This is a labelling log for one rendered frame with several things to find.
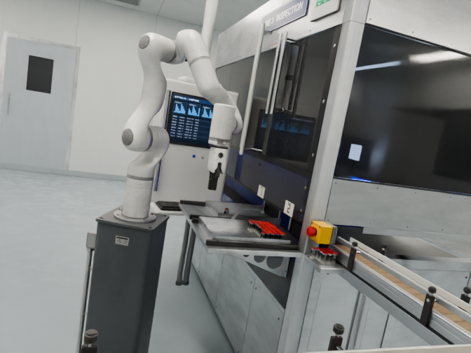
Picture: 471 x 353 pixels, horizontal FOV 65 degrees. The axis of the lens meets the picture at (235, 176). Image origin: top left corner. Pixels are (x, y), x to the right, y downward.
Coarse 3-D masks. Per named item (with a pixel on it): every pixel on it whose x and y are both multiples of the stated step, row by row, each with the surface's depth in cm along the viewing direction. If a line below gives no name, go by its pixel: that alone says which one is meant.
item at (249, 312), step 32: (192, 256) 326; (224, 256) 243; (416, 256) 174; (224, 288) 236; (256, 288) 189; (320, 288) 155; (352, 288) 160; (448, 288) 179; (224, 320) 229; (256, 320) 185; (320, 320) 159; (384, 320) 170; (256, 352) 181
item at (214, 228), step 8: (200, 216) 167; (200, 224) 162; (208, 224) 168; (216, 224) 170; (224, 224) 171; (232, 224) 172; (240, 224) 173; (208, 232) 149; (216, 232) 158; (224, 232) 161; (232, 232) 162; (240, 232) 165; (248, 232) 167; (232, 240) 145; (240, 240) 146; (248, 240) 147; (256, 240) 148; (264, 240) 150; (272, 240) 151; (280, 240) 152; (288, 240) 153
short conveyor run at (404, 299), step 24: (360, 264) 132; (384, 264) 125; (360, 288) 131; (384, 288) 120; (408, 288) 118; (432, 288) 102; (408, 312) 110; (432, 312) 102; (456, 312) 98; (432, 336) 101; (456, 336) 95
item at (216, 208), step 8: (208, 200) 202; (208, 208) 196; (216, 208) 201; (224, 208) 205; (232, 208) 208; (240, 208) 209; (248, 208) 211; (256, 208) 212; (224, 216) 179; (232, 216) 181; (240, 216) 182; (248, 216) 183; (256, 216) 185; (264, 216) 201
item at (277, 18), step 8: (296, 0) 181; (304, 0) 173; (280, 8) 199; (288, 8) 189; (296, 8) 180; (304, 8) 172; (264, 16) 221; (272, 16) 209; (280, 16) 198; (288, 16) 188; (296, 16) 179; (272, 24) 208; (280, 24) 197
